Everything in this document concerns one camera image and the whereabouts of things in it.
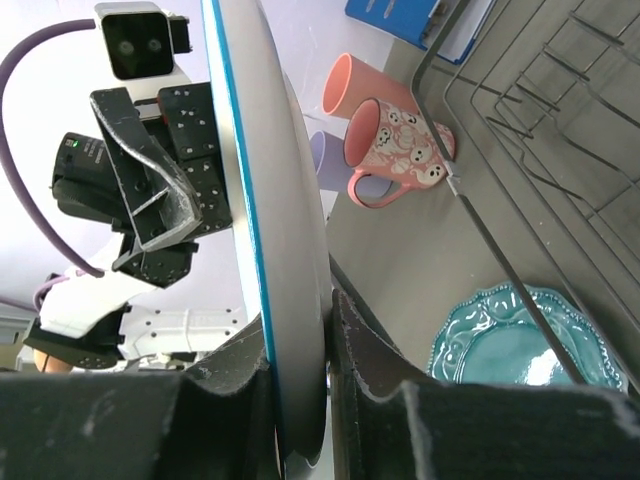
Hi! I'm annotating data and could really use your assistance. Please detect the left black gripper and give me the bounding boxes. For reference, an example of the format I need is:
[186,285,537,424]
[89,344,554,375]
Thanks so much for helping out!
[90,82,232,288]

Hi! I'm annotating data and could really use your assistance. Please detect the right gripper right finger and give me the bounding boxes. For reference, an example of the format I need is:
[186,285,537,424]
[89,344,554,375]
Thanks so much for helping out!
[329,290,639,479]

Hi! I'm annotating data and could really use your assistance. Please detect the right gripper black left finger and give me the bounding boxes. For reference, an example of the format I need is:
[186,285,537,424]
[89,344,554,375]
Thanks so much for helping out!
[1,321,280,479]

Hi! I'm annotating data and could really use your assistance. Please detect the white plate with red fruit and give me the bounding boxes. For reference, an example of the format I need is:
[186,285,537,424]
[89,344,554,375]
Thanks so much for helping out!
[201,1,332,479]

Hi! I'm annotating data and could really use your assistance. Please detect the teal scalloped plate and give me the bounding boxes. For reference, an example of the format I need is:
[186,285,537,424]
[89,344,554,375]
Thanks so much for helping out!
[426,283,629,392]

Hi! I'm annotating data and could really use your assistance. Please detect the lilac plastic cup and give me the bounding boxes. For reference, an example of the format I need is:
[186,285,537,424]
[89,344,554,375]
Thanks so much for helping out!
[309,131,392,198]

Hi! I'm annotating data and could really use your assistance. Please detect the pink plastic cup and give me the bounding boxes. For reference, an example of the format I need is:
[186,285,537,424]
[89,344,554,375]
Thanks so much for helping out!
[322,53,419,119]

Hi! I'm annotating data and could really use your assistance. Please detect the pink patterned mug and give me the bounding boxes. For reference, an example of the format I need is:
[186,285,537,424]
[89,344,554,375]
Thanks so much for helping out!
[344,98,456,209]

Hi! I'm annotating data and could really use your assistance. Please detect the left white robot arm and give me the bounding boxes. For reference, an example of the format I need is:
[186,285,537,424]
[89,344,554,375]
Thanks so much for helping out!
[24,83,249,370]

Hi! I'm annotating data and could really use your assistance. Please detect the blue binder lying flat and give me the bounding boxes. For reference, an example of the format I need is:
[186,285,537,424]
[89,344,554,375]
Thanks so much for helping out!
[345,0,495,65]

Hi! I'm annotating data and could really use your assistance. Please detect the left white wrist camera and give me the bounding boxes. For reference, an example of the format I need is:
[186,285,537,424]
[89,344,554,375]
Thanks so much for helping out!
[94,1,192,101]

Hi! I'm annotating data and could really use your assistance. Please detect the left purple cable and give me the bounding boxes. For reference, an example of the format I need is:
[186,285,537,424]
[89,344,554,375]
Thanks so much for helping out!
[0,18,106,309]

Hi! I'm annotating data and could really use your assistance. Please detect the black wire dish rack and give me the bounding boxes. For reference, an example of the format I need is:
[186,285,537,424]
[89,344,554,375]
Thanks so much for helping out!
[442,1,639,395]

